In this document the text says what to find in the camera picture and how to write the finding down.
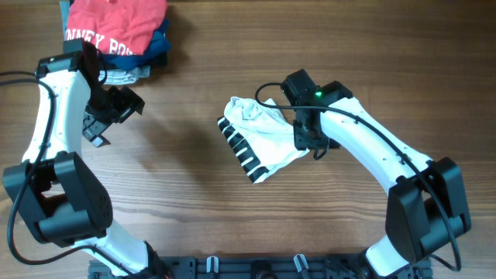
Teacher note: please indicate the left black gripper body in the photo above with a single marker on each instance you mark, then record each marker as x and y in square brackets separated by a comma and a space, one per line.
[97, 126]

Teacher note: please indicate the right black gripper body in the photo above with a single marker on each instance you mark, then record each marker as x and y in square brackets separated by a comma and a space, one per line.
[310, 139]

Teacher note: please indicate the white underwear black striped waistband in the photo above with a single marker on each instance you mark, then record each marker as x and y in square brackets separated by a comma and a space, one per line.
[260, 137]

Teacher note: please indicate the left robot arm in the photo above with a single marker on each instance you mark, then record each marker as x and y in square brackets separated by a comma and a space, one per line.
[53, 190]

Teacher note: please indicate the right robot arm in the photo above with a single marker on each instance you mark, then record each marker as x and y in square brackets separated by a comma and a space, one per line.
[426, 201]

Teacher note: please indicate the light grey folded jeans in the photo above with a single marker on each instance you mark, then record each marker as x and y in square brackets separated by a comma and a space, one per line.
[115, 76]

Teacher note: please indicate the black folded garment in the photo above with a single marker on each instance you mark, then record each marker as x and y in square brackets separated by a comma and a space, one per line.
[158, 61]

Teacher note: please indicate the red folded t-shirt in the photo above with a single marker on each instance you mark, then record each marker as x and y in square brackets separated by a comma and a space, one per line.
[118, 27]

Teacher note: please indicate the navy blue folded garment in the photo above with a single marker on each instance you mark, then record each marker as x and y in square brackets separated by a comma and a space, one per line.
[158, 44]

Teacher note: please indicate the right grey rail clip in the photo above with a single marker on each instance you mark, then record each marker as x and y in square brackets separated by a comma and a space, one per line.
[300, 263]

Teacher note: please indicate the grey rail clip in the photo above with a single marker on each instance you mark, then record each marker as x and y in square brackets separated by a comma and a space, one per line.
[300, 263]
[212, 265]

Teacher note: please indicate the left grey rail clip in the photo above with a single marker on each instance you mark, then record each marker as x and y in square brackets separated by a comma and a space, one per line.
[212, 265]

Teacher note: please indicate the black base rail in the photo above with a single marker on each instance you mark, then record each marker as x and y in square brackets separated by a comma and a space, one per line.
[332, 266]

